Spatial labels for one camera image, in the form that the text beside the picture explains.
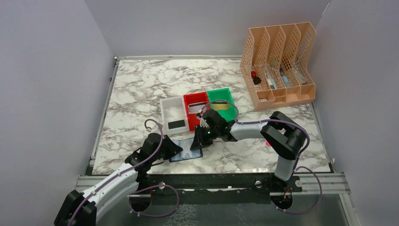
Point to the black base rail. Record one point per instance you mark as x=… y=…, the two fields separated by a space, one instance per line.
x=232 y=187

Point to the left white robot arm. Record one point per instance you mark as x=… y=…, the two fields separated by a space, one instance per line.
x=87 y=207

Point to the green plastic bin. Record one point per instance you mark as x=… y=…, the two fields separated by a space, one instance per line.
x=225 y=95

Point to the peach file organizer rack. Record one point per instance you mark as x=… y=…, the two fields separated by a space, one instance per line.
x=280 y=48

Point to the black card in white bin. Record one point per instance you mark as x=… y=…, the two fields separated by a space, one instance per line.
x=176 y=124

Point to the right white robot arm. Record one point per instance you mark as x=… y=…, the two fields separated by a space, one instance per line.
x=286 y=137

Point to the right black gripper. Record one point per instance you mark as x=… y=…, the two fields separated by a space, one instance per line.
x=199 y=141

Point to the navy blue card holder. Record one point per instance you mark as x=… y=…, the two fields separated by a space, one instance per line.
x=186 y=153

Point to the gold card in green bin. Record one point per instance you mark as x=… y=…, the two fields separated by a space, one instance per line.
x=220 y=106

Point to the red black stamp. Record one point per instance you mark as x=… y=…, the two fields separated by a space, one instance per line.
x=256 y=80

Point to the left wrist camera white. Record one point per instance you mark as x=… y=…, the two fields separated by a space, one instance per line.
x=156 y=128

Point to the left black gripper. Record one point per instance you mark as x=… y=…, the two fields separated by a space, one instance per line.
x=173 y=149

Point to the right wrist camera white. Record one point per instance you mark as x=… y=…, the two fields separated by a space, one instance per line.
x=202 y=121

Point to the clear pen pack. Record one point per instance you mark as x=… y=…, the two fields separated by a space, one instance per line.
x=270 y=79

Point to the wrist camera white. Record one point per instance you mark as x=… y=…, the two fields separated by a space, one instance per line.
x=156 y=128
x=202 y=121

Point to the grey stapler in rack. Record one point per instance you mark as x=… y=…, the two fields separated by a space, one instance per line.
x=301 y=78

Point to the red plastic bin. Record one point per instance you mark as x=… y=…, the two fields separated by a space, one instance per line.
x=193 y=98

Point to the white plastic bin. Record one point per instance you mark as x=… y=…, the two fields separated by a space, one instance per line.
x=173 y=109

